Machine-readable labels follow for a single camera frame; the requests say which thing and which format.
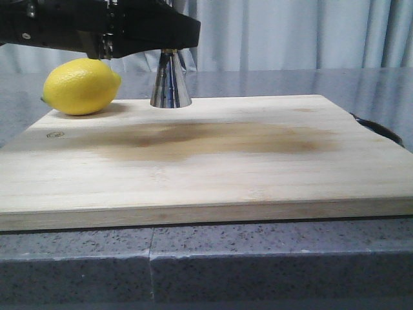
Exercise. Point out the yellow lemon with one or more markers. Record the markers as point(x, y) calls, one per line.
point(80, 87)

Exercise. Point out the silver double jigger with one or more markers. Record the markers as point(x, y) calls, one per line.
point(170, 90)

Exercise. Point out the grey curtain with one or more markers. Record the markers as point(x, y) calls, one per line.
point(292, 35)

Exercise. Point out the light wooden cutting board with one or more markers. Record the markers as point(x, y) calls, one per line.
point(218, 160)

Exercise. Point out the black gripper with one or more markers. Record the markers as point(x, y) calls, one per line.
point(81, 26)

